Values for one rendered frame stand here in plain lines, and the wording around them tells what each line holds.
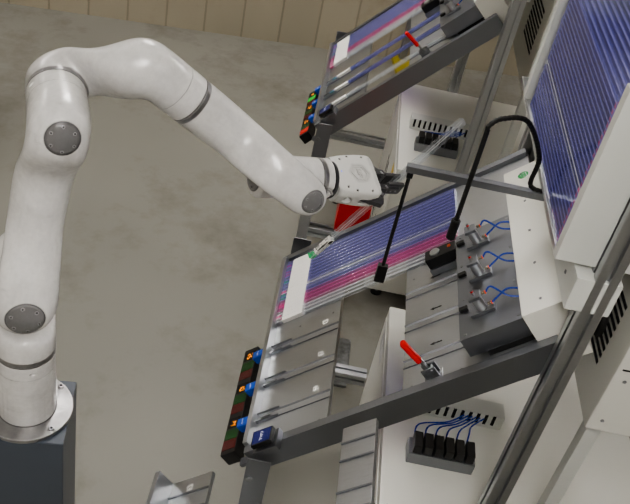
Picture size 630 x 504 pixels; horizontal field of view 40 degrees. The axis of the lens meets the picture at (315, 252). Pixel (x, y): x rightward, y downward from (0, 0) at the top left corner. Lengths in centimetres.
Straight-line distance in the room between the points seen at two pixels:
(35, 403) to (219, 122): 73
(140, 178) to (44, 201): 237
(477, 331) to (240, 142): 57
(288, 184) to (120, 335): 170
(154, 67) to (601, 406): 104
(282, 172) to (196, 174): 245
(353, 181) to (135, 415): 144
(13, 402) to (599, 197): 121
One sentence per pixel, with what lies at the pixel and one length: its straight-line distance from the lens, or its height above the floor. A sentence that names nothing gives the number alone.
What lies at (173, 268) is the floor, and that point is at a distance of 345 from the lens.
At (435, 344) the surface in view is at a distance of 182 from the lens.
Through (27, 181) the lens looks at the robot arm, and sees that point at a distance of 156.
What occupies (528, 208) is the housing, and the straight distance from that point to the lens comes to 188.
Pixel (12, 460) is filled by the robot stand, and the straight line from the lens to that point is 200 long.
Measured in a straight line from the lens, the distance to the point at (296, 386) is 198.
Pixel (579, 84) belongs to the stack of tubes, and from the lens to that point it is 165.
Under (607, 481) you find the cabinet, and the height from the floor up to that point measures 62.
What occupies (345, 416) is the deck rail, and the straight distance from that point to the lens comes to 179.
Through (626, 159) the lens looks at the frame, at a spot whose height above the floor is 160.
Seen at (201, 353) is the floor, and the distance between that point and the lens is 312.
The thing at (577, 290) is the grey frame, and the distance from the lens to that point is 153.
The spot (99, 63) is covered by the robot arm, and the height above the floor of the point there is 153.
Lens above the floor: 221
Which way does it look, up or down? 37 degrees down
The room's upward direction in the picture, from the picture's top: 13 degrees clockwise
